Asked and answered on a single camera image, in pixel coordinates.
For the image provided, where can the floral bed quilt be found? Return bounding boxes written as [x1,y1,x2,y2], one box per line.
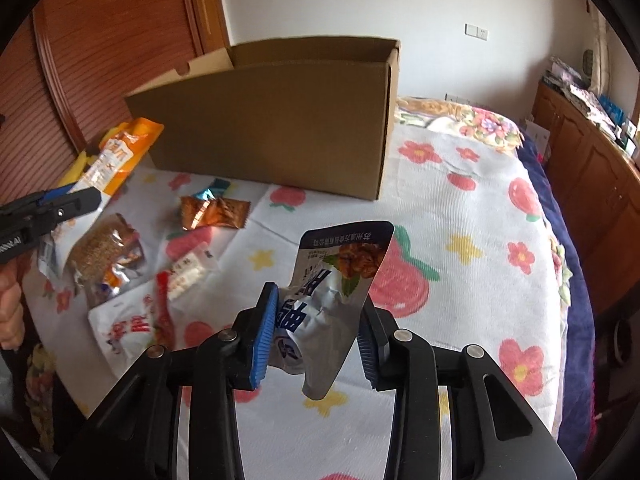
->
[396,98,596,466]

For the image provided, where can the wall power socket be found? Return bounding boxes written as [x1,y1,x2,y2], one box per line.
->
[445,93,473,106]

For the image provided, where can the floral curtain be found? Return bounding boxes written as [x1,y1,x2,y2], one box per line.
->
[589,3,610,96]

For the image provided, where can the strawberry print tablecloth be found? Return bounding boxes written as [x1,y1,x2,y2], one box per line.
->
[22,121,574,480]

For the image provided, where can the brown cardboard box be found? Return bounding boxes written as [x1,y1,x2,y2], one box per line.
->
[125,36,400,200]

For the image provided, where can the silver blue snack pouch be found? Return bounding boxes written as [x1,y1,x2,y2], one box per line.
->
[269,220,394,401]

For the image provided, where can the wooden sideboard cabinet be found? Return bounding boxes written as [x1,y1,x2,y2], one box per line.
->
[532,82,639,315]

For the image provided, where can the white nougat packet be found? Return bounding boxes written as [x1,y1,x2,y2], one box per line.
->
[167,243,218,301]

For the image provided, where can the brown grain snack bar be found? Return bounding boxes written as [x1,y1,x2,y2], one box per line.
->
[66,214,145,309]

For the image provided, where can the wooden slatted wardrobe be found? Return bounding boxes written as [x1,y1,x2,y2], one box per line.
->
[1,0,229,203]

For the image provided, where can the wall light switch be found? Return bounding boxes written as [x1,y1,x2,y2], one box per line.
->
[464,24,488,41]

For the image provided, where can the teal candy wrapper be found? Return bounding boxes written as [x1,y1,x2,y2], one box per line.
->
[193,178,231,200]

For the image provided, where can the orange snack packet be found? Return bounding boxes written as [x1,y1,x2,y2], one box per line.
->
[70,118,164,197]

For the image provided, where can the person left hand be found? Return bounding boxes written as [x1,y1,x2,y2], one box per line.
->
[0,259,25,350]

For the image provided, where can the copper foil snack packet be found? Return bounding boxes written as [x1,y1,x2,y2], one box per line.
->
[180,196,250,231]

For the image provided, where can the white red snack pouch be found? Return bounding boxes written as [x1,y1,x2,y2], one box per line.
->
[88,271,176,377]

